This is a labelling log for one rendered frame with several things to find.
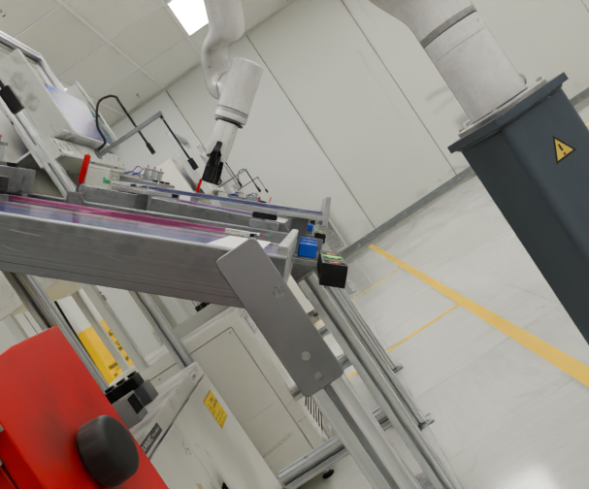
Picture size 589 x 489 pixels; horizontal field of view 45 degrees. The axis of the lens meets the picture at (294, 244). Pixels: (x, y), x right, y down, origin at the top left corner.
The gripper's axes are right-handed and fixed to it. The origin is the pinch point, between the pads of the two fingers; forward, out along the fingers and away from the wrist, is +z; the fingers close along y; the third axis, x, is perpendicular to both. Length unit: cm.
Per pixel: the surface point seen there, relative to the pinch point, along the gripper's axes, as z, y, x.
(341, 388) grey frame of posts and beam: 16, 112, 35
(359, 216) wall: -14, -700, 93
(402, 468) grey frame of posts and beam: 22, 112, 43
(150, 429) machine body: 37, 83, 14
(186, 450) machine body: 41, 75, 20
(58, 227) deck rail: 10, 108, 1
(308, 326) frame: 11, 113, 30
